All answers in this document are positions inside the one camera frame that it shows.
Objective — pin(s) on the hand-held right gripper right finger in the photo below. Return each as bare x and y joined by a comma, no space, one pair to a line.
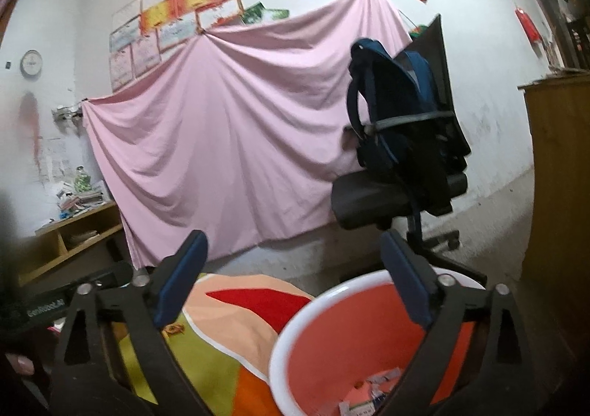
410,282

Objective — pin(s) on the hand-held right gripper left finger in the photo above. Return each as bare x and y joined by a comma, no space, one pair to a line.
179,277

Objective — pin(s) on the red basin with white rim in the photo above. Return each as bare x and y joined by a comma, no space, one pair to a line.
350,328

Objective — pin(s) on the white printed paper packet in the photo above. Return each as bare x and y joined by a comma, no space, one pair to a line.
383,375

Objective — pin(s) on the white green pouch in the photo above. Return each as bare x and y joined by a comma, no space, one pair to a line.
357,409

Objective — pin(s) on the person's left hand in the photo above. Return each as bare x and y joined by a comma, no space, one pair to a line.
19,364

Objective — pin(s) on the colourful printed blanket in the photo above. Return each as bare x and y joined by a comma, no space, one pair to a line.
221,351

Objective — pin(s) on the black office chair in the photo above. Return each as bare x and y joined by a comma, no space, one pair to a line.
368,204

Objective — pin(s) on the wooden shelf unit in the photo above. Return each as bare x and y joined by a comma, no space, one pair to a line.
87,222

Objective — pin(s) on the pile of books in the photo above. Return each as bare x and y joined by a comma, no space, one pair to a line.
73,201

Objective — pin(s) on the green jar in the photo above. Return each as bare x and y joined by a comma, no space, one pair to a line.
82,180

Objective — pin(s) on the pink hanging sheet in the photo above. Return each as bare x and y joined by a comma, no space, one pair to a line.
230,144

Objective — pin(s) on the wooden cabinet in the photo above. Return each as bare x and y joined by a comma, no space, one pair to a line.
562,213

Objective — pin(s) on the dark blue backpack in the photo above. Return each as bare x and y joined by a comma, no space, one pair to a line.
396,111

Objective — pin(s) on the red hanging decoration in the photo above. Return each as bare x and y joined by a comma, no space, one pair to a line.
530,26

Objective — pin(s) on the small wall rack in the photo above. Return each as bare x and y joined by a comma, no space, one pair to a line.
67,112

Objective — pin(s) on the round wall clock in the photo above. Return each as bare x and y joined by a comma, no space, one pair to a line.
31,62

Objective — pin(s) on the green wall decoration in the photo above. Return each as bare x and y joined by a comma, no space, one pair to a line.
417,32

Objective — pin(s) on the group of wall certificates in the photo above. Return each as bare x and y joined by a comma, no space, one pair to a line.
161,15

